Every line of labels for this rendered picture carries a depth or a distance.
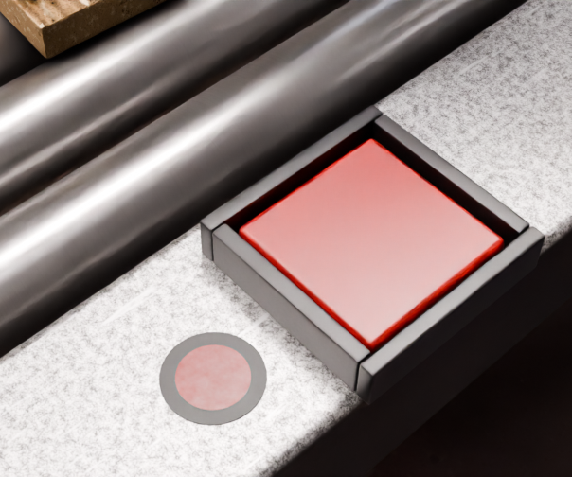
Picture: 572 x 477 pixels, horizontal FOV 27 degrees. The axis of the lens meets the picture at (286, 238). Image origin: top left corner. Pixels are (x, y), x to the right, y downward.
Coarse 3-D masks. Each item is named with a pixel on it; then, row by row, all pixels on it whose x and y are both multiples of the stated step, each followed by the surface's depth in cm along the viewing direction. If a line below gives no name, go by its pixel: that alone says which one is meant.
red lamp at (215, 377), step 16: (192, 352) 36; (208, 352) 36; (224, 352) 36; (192, 368) 35; (208, 368) 35; (224, 368) 35; (240, 368) 35; (176, 384) 35; (192, 384) 35; (208, 384) 35; (224, 384) 35; (240, 384) 35; (192, 400) 35; (208, 400) 35; (224, 400) 35
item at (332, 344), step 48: (336, 144) 39; (384, 144) 40; (288, 192) 38; (480, 192) 37; (240, 240) 36; (528, 240) 36; (288, 288) 35; (480, 288) 35; (336, 336) 34; (432, 336) 35; (384, 384) 34
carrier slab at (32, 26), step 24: (0, 0) 43; (24, 0) 42; (48, 0) 42; (72, 0) 42; (96, 0) 42; (120, 0) 43; (144, 0) 44; (24, 24) 42; (48, 24) 41; (72, 24) 42; (96, 24) 43; (48, 48) 42
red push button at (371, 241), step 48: (336, 192) 38; (384, 192) 38; (432, 192) 38; (288, 240) 36; (336, 240) 37; (384, 240) 37; (432, 240) 37; (480, 240) 37; (336, 288) 35; (384, 288) 35; (432, 288) 35; (384, 336) 34
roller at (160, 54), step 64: (192, 0) 45; (256, 0) 45; (320, 0) 47; (64, 64) 42; (128, 64) 43; (192, 64) 44; (0, 128) 41; (64, 128) 42; (128, 128) 43; (0, 192) 41
